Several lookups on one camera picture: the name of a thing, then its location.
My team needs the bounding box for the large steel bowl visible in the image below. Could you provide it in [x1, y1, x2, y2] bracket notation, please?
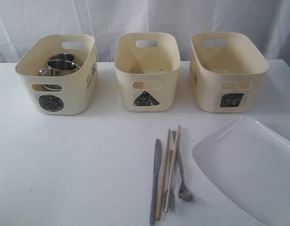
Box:
[42, 84, 62, 92]

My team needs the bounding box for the small steel cup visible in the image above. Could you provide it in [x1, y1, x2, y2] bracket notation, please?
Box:
[39, 59, 81, 77]

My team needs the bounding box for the steel table knife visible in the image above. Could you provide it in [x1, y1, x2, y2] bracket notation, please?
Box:
[149, 138, 162, 226]

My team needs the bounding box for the wooden chopstick left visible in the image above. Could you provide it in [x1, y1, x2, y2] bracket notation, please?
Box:
[156, 129, 171, 220]

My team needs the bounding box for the wooden chopstick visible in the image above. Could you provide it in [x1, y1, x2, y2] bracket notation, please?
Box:
[156, 129, 171, 220]
[164, 125, 181, 212]

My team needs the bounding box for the wooden chopstick right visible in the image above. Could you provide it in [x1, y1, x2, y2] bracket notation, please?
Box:
[164, 125, 181, 212]

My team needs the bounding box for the cream bin triangle mark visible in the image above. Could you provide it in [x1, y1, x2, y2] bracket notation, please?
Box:
[114, 32, 180, 112]

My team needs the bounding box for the steel spoon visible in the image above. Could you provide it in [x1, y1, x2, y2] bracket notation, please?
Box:
[177, 145, 193, 202]

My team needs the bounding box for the steel fork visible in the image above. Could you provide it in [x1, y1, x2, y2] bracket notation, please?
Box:
[162, 149, 177, 214]

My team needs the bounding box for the cream bin square mark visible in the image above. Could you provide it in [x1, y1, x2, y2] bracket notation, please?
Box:
[189, 32, 269, 113]

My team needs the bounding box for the cream bin circle mark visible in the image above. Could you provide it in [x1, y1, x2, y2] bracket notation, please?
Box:
[15, 34, 98, 115]

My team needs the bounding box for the steel mug in bin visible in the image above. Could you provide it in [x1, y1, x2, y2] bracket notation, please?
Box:
[49, 53, 75, 62]

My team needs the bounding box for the white square plate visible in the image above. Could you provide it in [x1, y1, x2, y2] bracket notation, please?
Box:
[191, 116, 290, 226]

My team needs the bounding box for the white backdrop curtain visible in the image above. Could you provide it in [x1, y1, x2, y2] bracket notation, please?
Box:
[0, 0, 290, 66]

